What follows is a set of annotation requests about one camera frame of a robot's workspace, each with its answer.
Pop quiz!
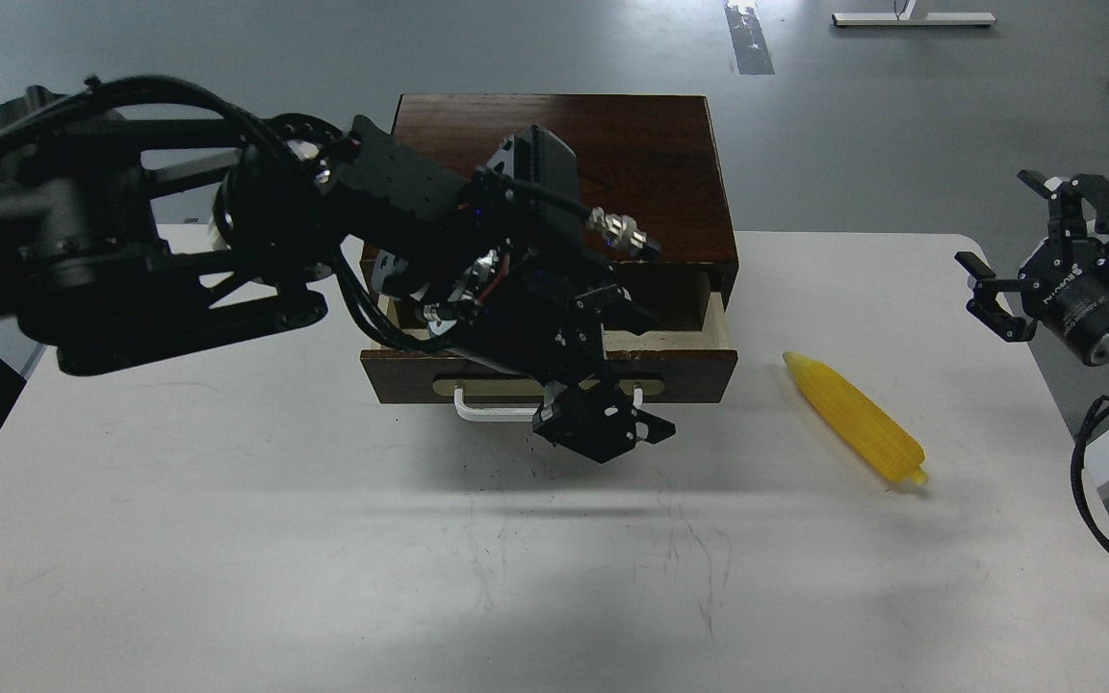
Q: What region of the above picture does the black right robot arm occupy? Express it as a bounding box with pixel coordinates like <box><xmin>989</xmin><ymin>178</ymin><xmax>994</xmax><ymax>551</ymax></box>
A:
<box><xmin>955</xmin><ymin>169</ymin><xmax>1109</xmax><ymax>553</ymax></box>

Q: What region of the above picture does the yellow plastic corn cob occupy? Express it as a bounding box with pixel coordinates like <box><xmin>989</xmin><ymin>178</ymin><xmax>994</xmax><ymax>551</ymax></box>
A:
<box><xmin>782</xmin><ymin>351</ymin><xmax>929</xmax><ymax>486</ymax></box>

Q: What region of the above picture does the wooden drawer with white handle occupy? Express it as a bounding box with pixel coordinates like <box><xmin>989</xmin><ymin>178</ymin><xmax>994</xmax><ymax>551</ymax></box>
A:
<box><xmin>360</xmin><ymin>293</ymin><xmax>737</xmax><ymax>405</ymax></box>

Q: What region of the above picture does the white table leg base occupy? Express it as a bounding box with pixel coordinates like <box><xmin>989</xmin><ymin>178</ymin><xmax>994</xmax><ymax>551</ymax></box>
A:
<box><xmin>831</xmin><ymin>1</ymin><xmax>997</xmax><ymax>28</ymax></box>

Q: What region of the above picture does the black camera box left wrist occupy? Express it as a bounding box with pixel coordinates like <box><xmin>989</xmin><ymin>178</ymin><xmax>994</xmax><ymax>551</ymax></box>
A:
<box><xmin>477</xmin><ymin>125</ymin><xmax>663</xmax><ymax>261</ymax></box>

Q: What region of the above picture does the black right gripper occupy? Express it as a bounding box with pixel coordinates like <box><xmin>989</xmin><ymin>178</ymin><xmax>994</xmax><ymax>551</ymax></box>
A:
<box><xmin>955</xmin><ymin>170</ymin><xmax>1109</xmax><ymax>367</ymax></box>

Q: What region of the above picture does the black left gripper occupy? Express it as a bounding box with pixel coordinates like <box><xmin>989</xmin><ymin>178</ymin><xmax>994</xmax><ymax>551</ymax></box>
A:
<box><xmin>428</xmin><ymin>248</ymin><xmax>676</xmax><ymax>463</ymax></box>

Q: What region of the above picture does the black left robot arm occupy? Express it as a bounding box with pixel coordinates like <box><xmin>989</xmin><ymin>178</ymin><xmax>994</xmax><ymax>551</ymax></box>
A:
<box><xmin>0</xmin><ymin>75</ymin><xmax>675</xmax><ymax>462</ymax></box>

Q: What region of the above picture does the dark wooden drawer cabinet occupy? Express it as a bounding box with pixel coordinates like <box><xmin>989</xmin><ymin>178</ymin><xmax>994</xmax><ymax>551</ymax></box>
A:
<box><xmin>391</xmin><ymin>93</ymin><xmax>739</xmax><ymax>332</ymax></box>

